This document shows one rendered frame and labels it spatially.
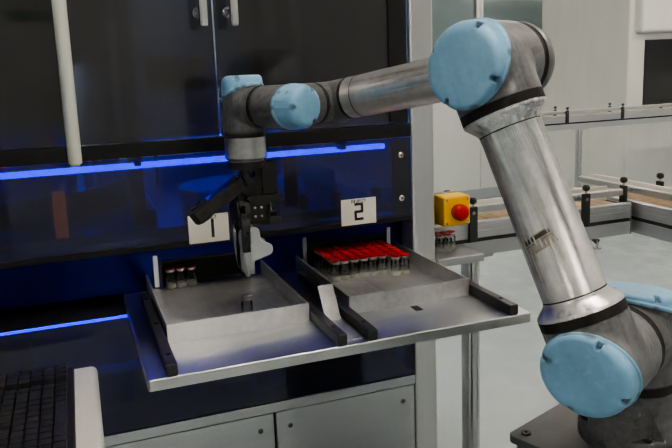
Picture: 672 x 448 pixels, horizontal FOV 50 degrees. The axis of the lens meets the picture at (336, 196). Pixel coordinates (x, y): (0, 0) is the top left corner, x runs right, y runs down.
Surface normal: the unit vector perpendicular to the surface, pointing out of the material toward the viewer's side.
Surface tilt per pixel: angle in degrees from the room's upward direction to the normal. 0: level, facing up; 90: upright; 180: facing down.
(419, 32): 90
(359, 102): 112
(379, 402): 90
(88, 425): 0
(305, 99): 89
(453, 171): 90
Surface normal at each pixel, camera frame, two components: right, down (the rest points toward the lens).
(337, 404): 0.35, 0.15
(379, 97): -0.54, 0.50
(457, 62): -0.67, 0.04
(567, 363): -0.59, 0.29
